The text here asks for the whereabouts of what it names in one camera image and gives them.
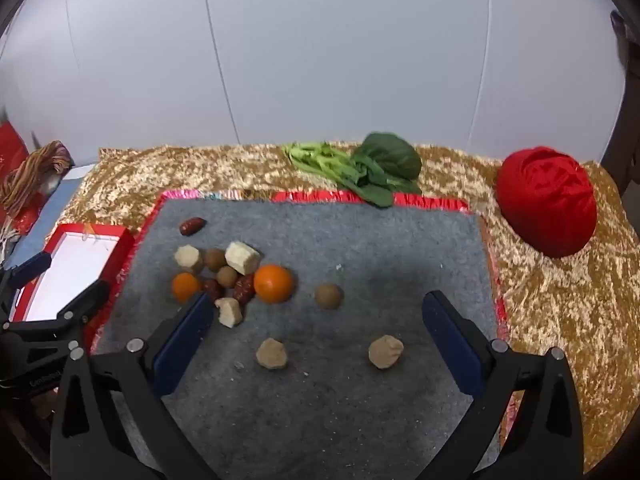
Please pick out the pale sugarcane chunk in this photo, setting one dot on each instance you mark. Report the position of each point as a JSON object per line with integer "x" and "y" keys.
{"x": 188, "y": 258}
{"x": 242, "y": 257}
{"x": 229, "y": 312}

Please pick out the black metal stand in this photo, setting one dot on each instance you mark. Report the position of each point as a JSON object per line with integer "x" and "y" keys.
{"x": 622, "y": 110}

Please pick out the multicoloured yarn bundle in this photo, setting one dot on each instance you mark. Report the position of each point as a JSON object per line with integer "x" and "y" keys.
{"x": 35, "y": 170}

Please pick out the green leafy vegetable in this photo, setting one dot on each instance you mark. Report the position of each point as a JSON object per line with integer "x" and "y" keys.
{"x": 385, "y": 160}

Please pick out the red cloth bundle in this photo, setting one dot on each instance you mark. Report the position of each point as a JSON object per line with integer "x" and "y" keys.
{"x": 545, "y": 200}

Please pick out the grey felt mat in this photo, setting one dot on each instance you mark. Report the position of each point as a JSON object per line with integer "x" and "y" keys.
{"x": 350, "y": 240}

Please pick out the gold shiny tablecloth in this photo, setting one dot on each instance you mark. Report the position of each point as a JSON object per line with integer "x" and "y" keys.
{"x": 550, "y": 310}

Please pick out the light blue box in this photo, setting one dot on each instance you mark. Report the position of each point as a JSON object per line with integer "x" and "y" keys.
{"x": 65, "y": 195}

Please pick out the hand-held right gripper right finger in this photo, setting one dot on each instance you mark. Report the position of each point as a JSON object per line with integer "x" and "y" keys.
{"x": 450, "y": 342}

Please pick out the red box white inside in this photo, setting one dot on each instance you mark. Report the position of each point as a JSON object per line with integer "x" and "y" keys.
{"x": 75, "y": 260}

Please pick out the large orange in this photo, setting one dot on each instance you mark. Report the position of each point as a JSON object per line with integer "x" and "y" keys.
{"x": 272, "y": 284}

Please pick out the red bag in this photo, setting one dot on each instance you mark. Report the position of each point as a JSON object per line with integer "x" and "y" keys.
{"x": 10, "y": 150}

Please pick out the beige peeled root chunk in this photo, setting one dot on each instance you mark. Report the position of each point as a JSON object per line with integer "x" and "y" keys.
{"x": 385, "y": 351}
{"x": 271, "y": 354}

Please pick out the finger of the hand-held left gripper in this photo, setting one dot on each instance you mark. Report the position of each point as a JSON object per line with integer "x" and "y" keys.
{"x": 30, "y": 266}
{"x": 82, "y": 305}

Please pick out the small orange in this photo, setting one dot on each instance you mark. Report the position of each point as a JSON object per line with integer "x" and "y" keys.
{"x": 185, "y": 287}

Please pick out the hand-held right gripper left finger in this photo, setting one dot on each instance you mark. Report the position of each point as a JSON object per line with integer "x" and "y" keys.
{"x": 184, "y": 342}

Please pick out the brown longan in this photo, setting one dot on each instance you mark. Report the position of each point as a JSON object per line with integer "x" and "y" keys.
{"x": 329, "y": 295}
{"x": 215, "y": 259}
{"x": 226, "y": 276}

